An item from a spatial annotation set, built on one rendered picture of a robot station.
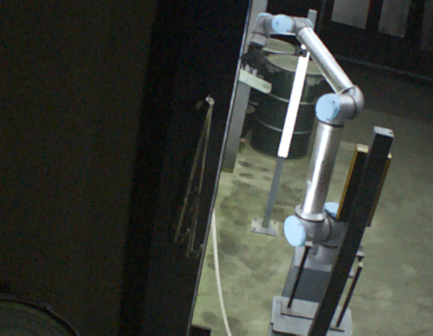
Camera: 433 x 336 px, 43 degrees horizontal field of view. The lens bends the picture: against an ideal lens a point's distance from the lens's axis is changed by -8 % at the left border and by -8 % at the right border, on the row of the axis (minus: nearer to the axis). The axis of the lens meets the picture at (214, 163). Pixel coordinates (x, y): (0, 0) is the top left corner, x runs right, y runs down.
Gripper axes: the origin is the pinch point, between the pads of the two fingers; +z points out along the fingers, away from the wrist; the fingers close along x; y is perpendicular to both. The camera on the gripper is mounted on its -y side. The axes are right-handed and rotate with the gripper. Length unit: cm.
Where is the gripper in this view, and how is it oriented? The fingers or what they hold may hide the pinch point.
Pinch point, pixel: (246, 81)
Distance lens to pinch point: 290.9
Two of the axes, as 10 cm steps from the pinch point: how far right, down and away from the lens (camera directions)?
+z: -3.4, 9.4, -0.4
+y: -5.6, -1.6, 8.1
